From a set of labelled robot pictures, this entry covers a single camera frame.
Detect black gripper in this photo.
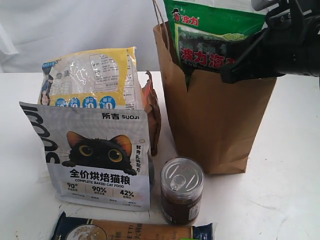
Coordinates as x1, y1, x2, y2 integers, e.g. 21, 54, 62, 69
219, 0, 313, 84

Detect green snack packet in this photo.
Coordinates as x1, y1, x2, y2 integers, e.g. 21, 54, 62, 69
164, 0, 267, 86

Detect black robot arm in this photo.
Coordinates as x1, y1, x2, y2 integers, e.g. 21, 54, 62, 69
219, 0, 320, 84

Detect brown paper shopping bag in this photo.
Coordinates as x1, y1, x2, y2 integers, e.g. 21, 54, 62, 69
151, 0, 277, 175

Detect yellow clear snack packet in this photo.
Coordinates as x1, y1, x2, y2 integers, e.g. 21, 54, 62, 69
37, 46, 146, 110

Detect grey cat food bag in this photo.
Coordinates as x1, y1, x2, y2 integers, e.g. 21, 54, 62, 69
19, 102, 150, 212

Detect brown orange snack pouch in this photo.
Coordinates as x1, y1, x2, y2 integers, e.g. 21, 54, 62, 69
141, 70, 162, 156

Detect clear jar with metal lid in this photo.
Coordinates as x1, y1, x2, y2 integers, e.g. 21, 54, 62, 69
160, 157, 205, 225

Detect white backdrop cloth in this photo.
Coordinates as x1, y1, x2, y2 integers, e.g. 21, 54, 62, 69
0, 0, 160, 73

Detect spaghetti pasta package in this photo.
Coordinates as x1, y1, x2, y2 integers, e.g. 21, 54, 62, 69
51, 212, 214, 240

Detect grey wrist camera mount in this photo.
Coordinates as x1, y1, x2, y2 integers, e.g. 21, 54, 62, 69
250, 0, 279, 12

